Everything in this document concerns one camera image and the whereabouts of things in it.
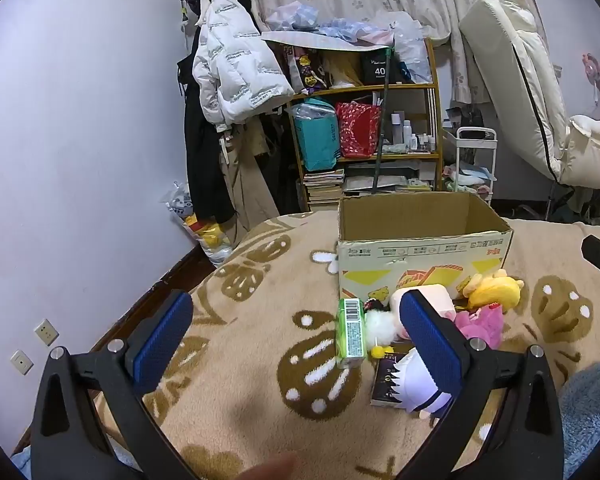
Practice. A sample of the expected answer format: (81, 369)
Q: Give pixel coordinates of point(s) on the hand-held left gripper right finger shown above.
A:
(425, 335)

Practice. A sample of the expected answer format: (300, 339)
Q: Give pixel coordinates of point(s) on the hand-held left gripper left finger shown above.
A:
(162, 332)

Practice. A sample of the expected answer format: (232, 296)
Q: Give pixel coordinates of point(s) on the pale pink plush toy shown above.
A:
(437, 297)

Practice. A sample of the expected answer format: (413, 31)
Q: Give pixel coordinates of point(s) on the white-haired plush doll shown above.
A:
(412, 375)

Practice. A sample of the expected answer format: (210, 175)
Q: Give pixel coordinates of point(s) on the white fluffy plush toy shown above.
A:
(380, 325)

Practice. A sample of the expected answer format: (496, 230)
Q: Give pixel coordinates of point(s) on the magenta pink plush toy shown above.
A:
(480, 327)

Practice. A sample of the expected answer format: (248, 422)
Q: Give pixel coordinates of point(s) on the green tissue pack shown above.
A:
(351, 332)

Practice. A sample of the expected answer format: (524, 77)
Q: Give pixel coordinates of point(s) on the printed cardboard box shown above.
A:
(420, 255)

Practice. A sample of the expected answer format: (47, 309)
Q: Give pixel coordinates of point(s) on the yellow plush toy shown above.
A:
(495, 292)

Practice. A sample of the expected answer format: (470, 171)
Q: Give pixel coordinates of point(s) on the person's left hand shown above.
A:
(275, 467)

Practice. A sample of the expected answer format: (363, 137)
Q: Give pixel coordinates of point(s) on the dark printed card box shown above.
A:
(385, 385)

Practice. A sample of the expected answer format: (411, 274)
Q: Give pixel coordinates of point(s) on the beige printed blanket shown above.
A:
(260, 320)

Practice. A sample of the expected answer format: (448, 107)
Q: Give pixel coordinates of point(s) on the plastic bag of toys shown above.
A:
(205, 230)

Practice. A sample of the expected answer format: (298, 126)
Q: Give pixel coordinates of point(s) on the light blue fleece clothing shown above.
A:
(595, 410)

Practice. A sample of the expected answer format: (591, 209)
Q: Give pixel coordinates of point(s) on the white trolley cart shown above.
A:
(472, 170)

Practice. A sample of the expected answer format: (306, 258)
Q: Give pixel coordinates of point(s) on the pile of papers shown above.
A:
(390, 185)

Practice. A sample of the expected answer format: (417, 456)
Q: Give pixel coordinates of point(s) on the pink desk fan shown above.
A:
(592, 70)

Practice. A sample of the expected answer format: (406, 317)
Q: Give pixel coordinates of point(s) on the black hanging coat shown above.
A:
(202, 170)

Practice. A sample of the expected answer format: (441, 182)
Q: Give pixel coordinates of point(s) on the beige hanging coat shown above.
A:
(250, 185)

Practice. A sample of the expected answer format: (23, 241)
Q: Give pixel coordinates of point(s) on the cream padded chair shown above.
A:
(515, 85)

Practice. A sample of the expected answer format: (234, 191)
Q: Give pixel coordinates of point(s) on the stack of books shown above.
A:
(324, 187)

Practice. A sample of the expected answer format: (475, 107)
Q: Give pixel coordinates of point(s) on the dark cloth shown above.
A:
(465, 117)

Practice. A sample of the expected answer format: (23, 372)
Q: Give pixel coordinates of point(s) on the row of cosmetic bottles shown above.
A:
(415, 137)

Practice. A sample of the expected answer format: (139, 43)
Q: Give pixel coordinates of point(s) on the black hanging clothes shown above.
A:
(280, 160)

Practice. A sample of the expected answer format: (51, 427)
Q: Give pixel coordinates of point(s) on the green pole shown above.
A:
(382, 125)

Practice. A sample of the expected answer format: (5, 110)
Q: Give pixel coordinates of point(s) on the red patterned bag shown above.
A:
(357, 130)

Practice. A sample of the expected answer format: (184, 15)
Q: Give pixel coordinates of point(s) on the teal shopping bag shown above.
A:
(317, 137)

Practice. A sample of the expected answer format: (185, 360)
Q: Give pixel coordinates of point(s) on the wooden shelf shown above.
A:
(360, 91)

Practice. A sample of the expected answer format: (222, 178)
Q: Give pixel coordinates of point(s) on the black box with white print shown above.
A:
(377, 67)

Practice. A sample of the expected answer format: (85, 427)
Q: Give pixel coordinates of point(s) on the clear plastic bag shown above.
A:
(410, 45)

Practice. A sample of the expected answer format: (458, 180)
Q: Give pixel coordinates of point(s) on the blonde wig head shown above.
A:
(342, 67)

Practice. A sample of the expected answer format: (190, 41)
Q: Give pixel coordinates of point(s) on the white puffer jacket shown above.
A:
(230, 60)

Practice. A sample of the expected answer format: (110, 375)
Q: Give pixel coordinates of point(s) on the dark printed bag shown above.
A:
(307, 70)

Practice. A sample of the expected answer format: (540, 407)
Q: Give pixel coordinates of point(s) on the flat white board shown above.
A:
(320, 40)

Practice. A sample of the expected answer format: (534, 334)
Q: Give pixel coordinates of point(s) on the pile of pastel clothes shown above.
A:
(300, 17)

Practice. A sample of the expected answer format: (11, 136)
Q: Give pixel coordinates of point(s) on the white wall socket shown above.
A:
(46, 331)
(21, 361)

